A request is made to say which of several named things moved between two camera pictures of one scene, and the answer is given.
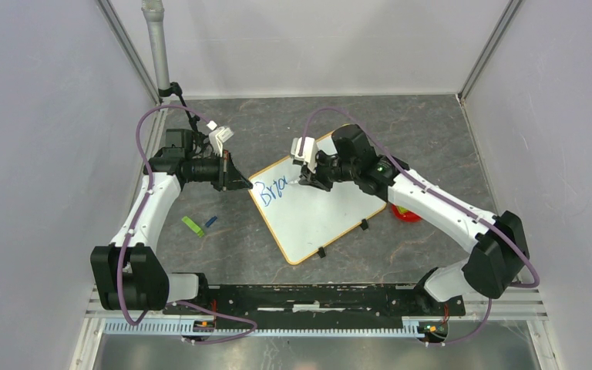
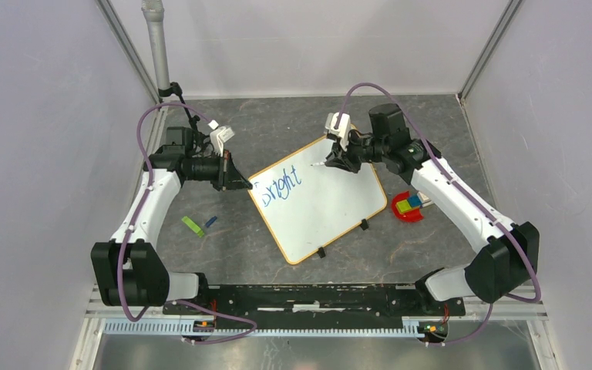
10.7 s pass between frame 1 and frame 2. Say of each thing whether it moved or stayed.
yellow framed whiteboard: stayed
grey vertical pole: stayed
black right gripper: moved
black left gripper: stayed
